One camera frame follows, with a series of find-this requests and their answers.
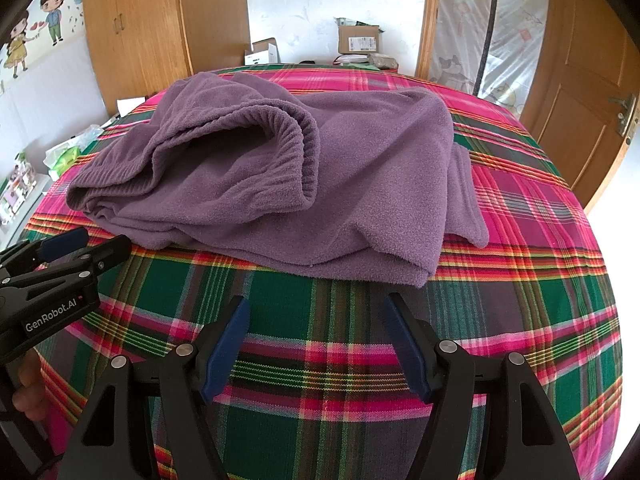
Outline skincare bottles and boxes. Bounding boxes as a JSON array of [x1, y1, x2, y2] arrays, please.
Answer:
[[0, 152, 38, 226]]

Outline brown cardboard box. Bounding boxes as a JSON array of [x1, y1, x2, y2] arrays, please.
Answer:
[[334, 16, 385, 56]]

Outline green tissue pack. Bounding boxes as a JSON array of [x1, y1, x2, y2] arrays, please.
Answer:
[[42, 142, 83, 181]]

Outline transparent printed door curtain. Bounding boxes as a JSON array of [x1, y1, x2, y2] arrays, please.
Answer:
[[430, 0, 551, 121]]

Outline white open carton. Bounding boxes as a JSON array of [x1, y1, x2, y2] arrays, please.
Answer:
[[243, 37, 279, 67]]

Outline cartoon couple wall sticker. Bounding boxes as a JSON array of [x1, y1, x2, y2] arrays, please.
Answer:
[[0, 0, 88, 93]]

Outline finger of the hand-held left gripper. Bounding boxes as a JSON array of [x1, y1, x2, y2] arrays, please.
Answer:
[[0, 227, 90, 276], [0, 236, 132, 292]]

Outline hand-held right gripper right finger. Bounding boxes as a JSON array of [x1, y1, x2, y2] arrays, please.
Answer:
[[382, 292, 586, 480]]

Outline pink green plaid bed sheet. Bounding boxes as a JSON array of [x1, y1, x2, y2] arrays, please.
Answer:
[[20, 62, 623, 480]]

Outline wooden wardrobe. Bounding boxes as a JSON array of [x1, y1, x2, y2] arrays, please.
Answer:
[[81, 0, 251, 117]]

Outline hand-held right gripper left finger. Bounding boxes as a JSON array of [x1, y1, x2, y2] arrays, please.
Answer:
[[59, 295, 251, 480]]

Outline metal door lock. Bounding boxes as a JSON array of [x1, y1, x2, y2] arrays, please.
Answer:
[[616, 92, 640, 138]]

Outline person's left hand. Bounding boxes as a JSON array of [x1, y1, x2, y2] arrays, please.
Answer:
[[12, 347, 52, 424]]

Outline wooden door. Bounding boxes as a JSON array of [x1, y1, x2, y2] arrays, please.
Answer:
[[520, 0, 640, 211], [415, 0, 443, 81]]

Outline purple fleece pants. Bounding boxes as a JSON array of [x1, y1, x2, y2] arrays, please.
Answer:
[[66, 71, 490, 290]]

